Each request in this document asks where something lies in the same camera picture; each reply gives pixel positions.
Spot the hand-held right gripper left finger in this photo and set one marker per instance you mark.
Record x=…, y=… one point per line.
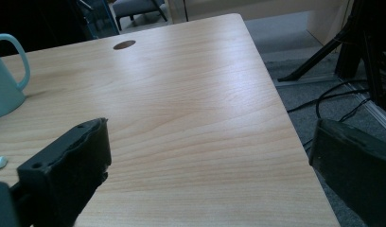
x=61, y=176

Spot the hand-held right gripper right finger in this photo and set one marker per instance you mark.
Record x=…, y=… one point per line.
x=355, y=164

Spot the grey upholstered chair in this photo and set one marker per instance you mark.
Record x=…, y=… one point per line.
x=136, y=8

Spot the light teal mug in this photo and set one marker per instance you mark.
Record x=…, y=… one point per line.
x=5, y=82

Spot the black metal stand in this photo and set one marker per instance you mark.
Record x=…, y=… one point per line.
x=348, y=44

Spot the dark glass cabinet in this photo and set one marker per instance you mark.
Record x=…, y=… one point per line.
x=98, y=17

